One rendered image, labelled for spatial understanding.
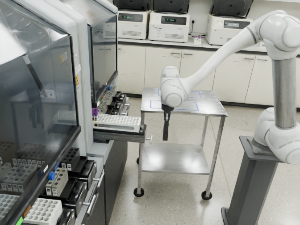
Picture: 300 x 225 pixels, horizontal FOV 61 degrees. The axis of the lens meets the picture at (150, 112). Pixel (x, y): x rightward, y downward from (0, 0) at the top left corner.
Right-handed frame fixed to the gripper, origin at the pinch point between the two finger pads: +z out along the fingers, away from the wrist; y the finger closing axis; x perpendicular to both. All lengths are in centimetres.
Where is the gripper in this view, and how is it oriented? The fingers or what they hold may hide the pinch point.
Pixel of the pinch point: (165, 133)
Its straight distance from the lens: 153.6
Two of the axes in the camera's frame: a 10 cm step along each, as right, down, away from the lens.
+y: -0.8, 4.5, -8.9
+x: 10.0, 0.7, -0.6
